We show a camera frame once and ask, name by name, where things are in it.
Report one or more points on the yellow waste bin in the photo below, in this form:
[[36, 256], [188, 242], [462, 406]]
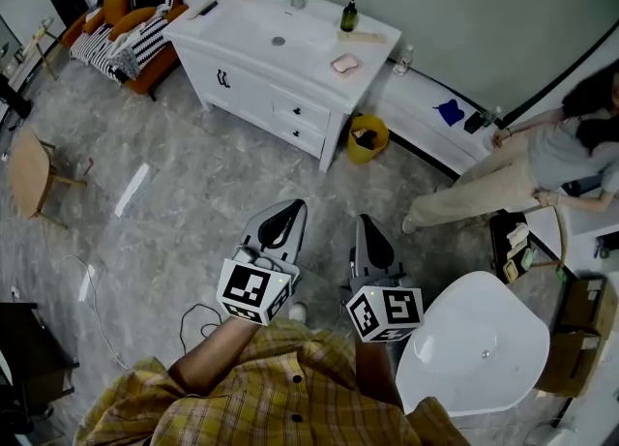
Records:
[[360, 151]]

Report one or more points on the clear plastic water bottle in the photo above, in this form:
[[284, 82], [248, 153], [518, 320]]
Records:
[[403, 61]]

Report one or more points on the small glass side table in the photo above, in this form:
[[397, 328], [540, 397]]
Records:
[[43, 40]]

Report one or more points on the small clear bottle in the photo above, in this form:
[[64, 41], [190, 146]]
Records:
[[492, 116]]

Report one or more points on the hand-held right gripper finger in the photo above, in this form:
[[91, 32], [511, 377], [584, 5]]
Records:
[[386, 255], [370, 246]]

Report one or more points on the black stool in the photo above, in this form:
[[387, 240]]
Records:
[[500, 241]]

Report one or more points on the person's left forearm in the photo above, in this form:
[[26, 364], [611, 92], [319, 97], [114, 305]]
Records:
[[217, 352]]

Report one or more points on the dark green pump bottle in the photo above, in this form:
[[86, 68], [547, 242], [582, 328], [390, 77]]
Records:
[[349, 17]]

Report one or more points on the pink soap dish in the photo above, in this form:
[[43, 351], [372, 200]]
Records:
[[338, 72]]

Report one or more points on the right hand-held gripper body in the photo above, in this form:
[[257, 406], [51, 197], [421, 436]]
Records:
[[384, 311]]

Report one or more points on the orange sofa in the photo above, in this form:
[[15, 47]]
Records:
[[123, 20]]

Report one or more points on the yellow plaid shirt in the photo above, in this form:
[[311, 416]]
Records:
[[271, 395]]

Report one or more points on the blue cloth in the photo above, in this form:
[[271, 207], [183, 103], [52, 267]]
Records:
[[450, 112]]

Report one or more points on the cardboard box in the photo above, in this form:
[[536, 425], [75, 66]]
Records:
[[580, 333]]

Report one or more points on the white vanity cabinet with sink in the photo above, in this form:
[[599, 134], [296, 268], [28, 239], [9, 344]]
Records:
[[251, 62]]

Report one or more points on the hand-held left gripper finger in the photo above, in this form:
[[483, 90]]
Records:
[[269, 221], [293, 228]]

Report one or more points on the person's white shoe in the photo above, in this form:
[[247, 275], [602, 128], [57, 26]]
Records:
[[298, 311]]

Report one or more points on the round wooden table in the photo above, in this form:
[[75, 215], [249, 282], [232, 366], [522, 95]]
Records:
[[29, 173]]

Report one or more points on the black pouch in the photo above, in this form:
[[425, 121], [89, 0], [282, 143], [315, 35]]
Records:
[[474, 122]]

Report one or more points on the person's right forearm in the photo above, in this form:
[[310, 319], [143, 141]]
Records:
[[377, 376]]

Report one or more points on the black stand base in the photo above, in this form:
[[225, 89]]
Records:
[[12, 96]]

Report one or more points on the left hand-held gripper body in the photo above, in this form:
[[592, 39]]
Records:
[[251, 291]]

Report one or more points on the pink bar of soap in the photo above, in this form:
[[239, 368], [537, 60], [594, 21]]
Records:
[[345, 63]]

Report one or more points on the beige wooden tray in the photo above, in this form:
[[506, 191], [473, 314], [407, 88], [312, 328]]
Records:
[[362, 36]]

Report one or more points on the black white striped blanket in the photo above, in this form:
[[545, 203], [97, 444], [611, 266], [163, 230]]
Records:
[[145, 42]]

